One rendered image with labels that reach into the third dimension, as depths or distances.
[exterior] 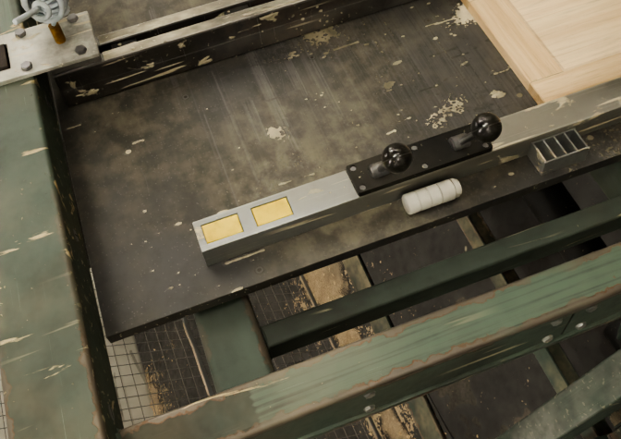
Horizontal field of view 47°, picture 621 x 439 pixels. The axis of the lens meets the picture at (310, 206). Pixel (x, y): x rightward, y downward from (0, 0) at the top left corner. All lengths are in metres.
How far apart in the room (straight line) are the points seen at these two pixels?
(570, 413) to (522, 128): 0.82
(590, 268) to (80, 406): 0.61
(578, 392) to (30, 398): 1.17
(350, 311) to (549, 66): 0.49
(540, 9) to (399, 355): 0.66
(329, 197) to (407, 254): 2.29
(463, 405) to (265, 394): 2.28
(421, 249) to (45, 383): 2.46
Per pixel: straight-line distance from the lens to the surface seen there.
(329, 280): 3.71
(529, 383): 2.81
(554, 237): 1.06
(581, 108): 1.09
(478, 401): 3.01
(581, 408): 1.68
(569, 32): 1.23
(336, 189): 0.96
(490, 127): 0.89
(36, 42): 1.16
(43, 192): 0.98
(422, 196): 0.97
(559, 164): 1.05
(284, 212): 0.95
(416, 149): 0.99
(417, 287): 0.99
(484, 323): 0.87
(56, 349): 0.86
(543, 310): 0.89
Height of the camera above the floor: 2.10
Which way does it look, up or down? 33 degrees down
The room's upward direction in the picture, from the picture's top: 90 degrees counter-clockwise
